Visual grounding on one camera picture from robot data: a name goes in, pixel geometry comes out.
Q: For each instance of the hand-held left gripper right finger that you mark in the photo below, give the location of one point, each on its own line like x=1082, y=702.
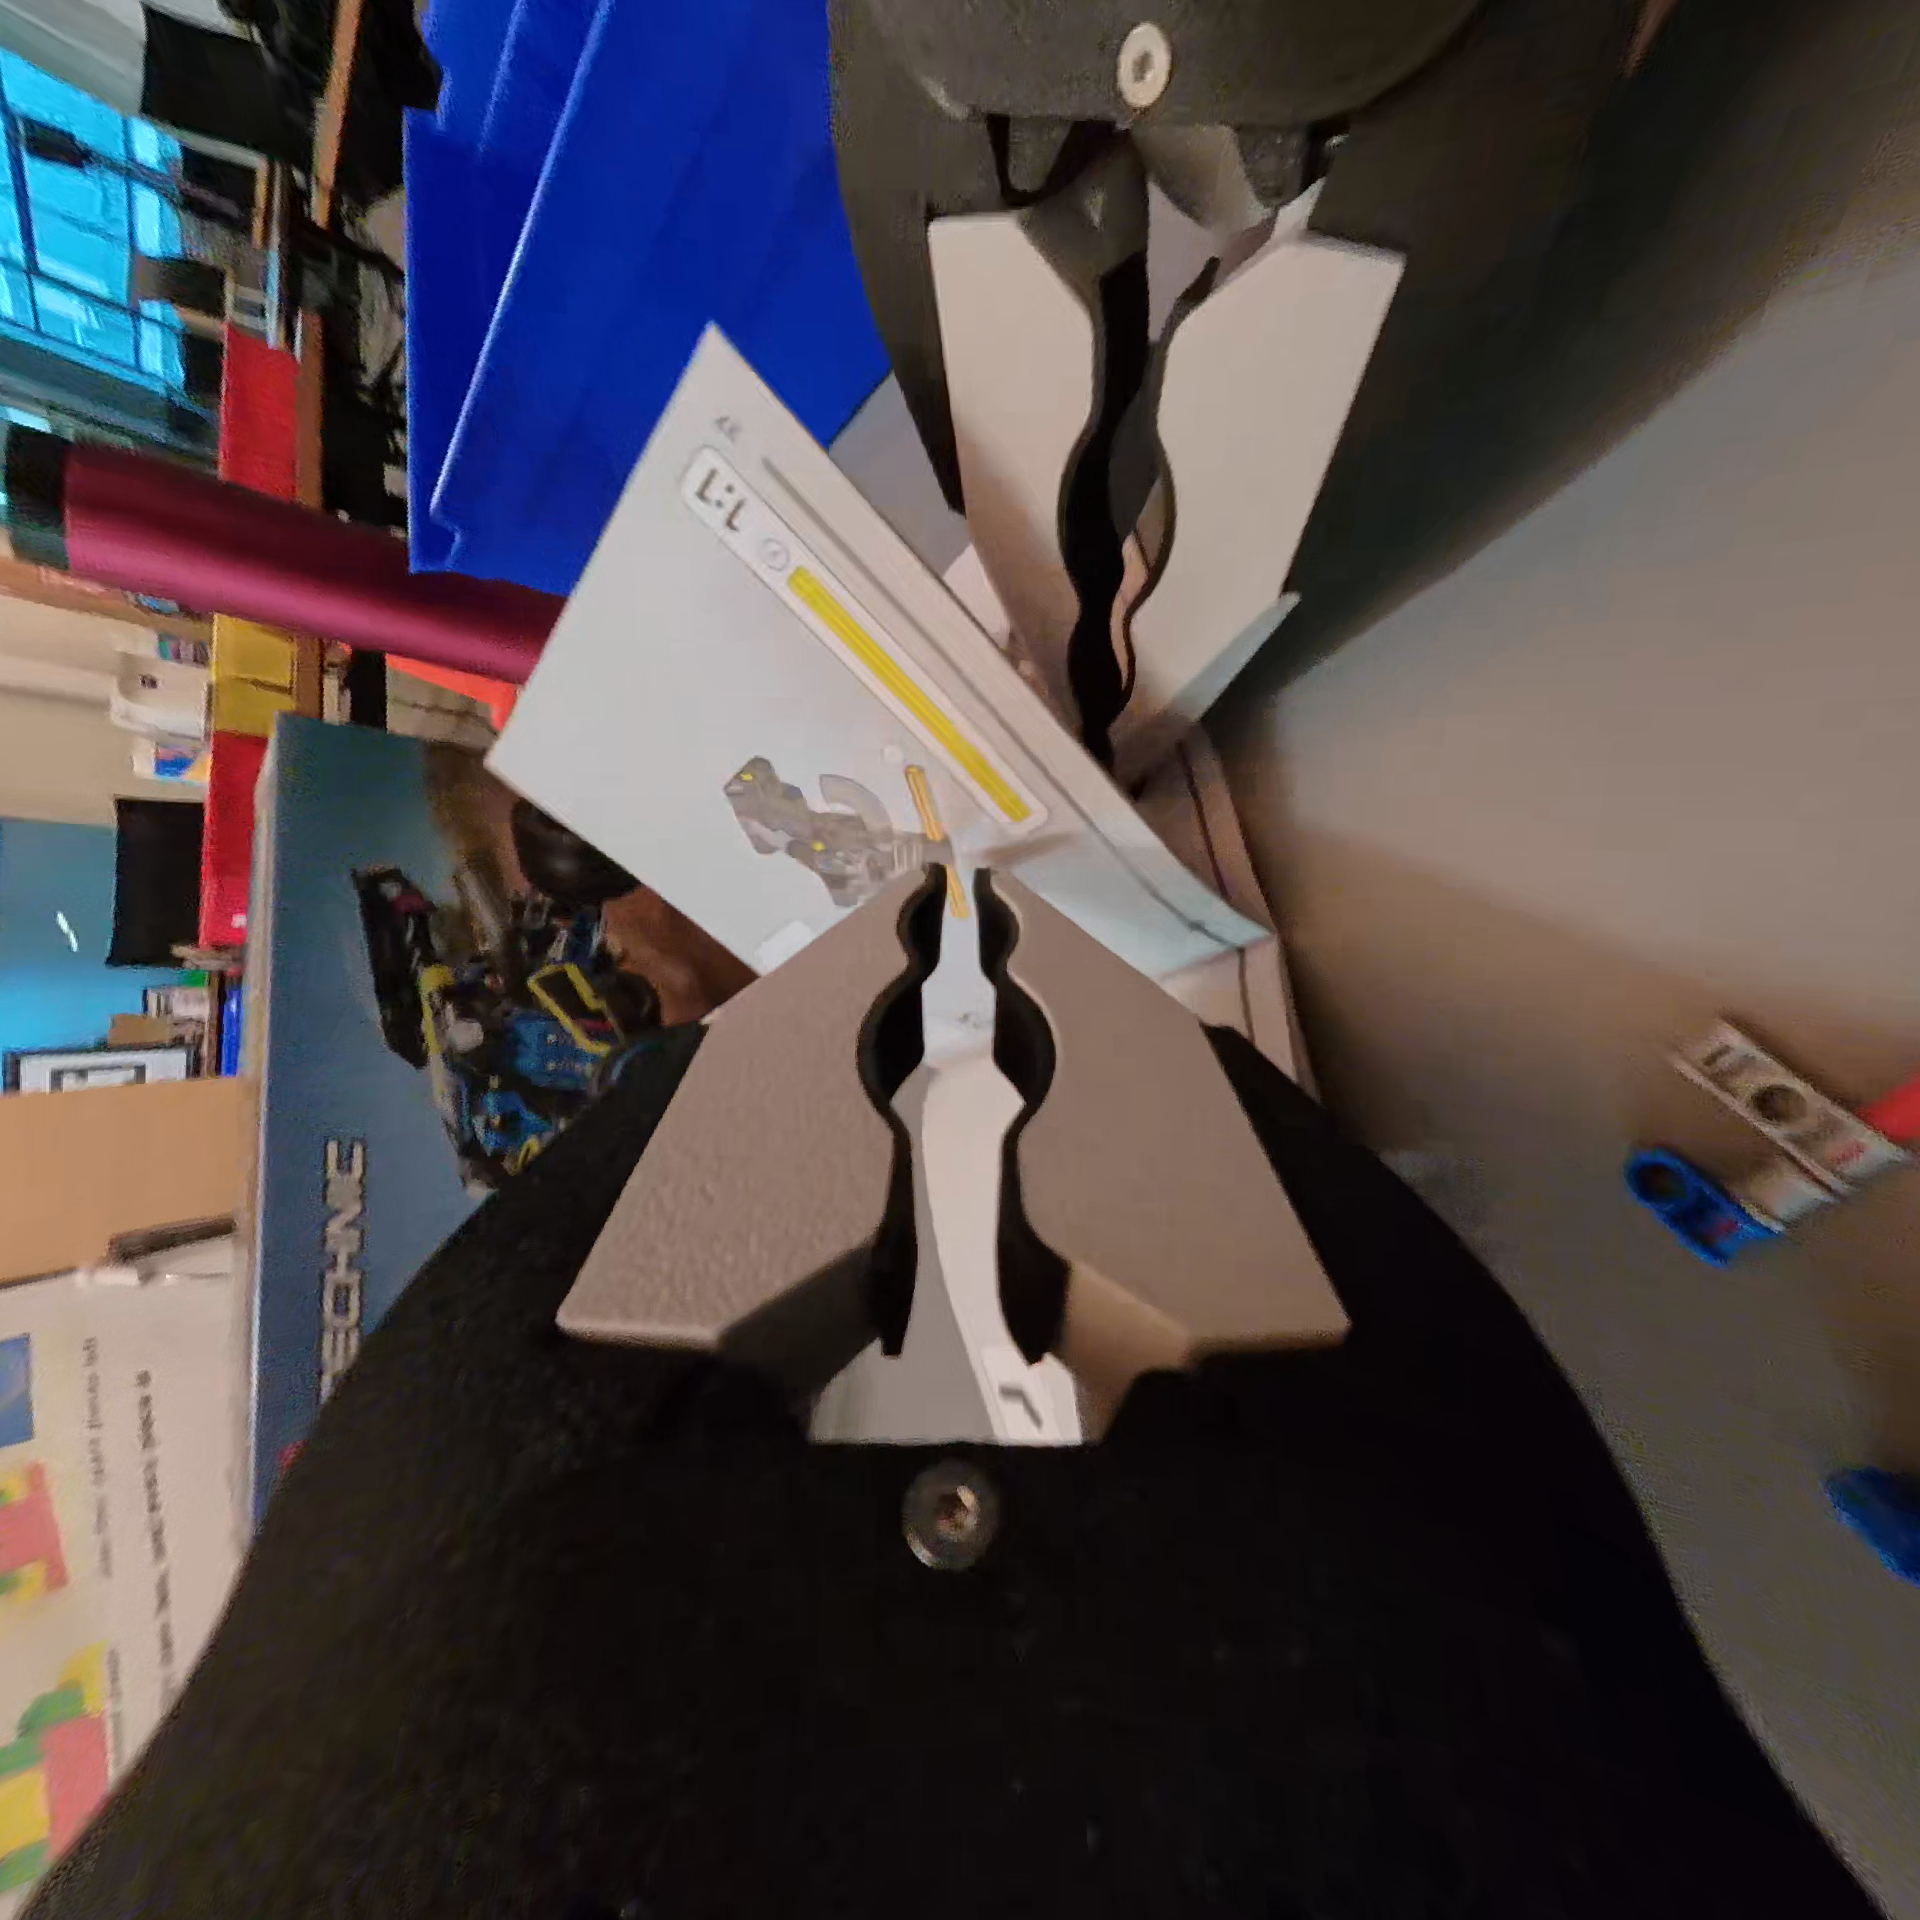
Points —
x=1185, y=1202

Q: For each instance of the blue plastic storage bin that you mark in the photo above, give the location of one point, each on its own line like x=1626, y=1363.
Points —
x=630, y=271

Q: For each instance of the lego instruction booklet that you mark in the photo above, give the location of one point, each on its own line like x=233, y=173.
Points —
x=720, y=661

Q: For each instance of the red storage bin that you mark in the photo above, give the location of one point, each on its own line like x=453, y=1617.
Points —
x=247, y=435

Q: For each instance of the partly built lego buggy model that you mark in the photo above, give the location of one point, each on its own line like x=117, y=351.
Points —
x=1881, y=1524

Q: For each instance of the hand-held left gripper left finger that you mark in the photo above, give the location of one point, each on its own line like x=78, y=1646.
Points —
x=720, y=1202

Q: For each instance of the white printed instruction poster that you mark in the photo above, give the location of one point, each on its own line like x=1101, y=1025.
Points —
x=105, y=1577

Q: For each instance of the yellow storage bins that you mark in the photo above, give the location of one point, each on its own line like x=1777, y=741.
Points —
x=263, y=675

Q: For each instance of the cardboard poster backing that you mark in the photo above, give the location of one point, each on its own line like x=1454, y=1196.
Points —
x=119, y=1172

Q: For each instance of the maroon drinking bottle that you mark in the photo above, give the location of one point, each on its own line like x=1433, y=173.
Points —
x=270, y=547

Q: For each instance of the red lego axle with connectors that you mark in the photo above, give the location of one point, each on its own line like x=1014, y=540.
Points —
x=1769, y=1142

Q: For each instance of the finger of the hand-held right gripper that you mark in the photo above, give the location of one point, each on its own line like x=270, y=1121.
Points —
x=1004, y=390
x=1261, y=422

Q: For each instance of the lego set box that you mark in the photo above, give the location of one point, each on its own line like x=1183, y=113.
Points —
x=346, y=974

